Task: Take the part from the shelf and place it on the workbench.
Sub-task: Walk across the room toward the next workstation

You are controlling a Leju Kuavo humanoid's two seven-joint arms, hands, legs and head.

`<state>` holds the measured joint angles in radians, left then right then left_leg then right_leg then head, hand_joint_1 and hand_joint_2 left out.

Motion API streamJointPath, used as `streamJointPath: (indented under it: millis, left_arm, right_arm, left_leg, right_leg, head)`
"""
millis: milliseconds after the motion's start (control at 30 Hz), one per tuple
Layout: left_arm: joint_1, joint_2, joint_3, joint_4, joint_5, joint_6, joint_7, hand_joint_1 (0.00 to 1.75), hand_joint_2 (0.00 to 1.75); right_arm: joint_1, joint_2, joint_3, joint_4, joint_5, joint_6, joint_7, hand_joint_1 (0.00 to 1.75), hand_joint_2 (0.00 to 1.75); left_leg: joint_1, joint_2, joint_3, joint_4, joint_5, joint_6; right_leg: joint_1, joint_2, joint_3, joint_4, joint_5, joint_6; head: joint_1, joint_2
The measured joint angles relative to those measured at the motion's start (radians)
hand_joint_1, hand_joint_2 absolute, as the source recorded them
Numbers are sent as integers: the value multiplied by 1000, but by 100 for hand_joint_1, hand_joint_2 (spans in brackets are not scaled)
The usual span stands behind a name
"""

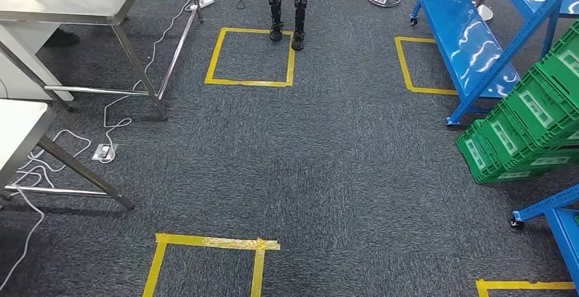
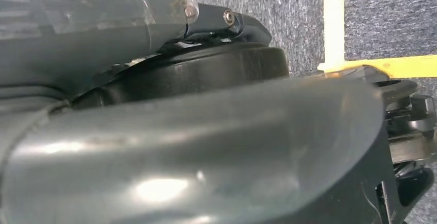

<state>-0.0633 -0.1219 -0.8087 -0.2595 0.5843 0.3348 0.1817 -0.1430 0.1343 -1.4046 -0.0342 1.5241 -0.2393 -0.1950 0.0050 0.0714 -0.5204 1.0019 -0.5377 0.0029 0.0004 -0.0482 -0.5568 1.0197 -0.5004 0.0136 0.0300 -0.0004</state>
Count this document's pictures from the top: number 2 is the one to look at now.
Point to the grey five-finger left robot hand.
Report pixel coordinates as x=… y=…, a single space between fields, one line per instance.
x=85 y=52

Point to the clear plastic wrap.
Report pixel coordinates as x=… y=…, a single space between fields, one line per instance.
x=102 y=0

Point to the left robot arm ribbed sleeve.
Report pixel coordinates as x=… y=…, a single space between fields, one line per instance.
x=24 y=98

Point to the grey robot body shell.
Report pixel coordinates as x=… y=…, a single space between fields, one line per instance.
x=204 y=154

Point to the yellow floor tape outline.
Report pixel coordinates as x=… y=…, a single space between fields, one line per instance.
x=334 y=28

